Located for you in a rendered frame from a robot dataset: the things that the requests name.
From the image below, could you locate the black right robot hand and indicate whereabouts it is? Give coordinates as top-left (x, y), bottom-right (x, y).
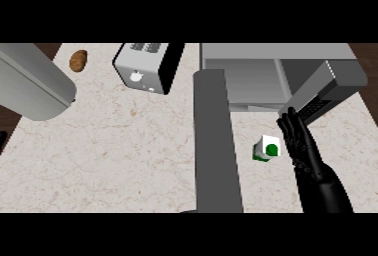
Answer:
top-left (275, 106), bottom-right (356, 214)

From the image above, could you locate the white and green milk carton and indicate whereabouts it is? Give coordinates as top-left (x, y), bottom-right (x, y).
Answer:
top-left (251, 134), bottom-right (282, 163)

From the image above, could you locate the grey microwave door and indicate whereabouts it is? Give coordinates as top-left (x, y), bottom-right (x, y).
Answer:
top-left (192, 68), bottom-right (245, 214)

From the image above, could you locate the grey microwave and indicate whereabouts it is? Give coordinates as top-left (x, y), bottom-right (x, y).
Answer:
top-left (199, 43), bottom-right (369, 127)

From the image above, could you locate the silver toaster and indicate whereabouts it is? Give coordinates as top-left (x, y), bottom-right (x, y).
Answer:
top-left (112, 43), bottom-right (188, 96)

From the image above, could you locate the brown potato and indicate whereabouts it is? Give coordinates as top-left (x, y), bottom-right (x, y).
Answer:
top-left (68, 49), bottom-right (89, 73)

